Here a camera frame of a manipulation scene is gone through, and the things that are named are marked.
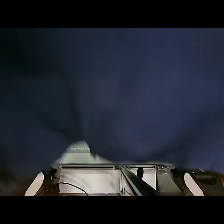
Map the dark blue shirt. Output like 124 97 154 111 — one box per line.
0 27 224 197

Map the silver frame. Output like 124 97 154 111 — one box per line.
51 162 184 197

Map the black cable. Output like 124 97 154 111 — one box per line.
58 181 90 197

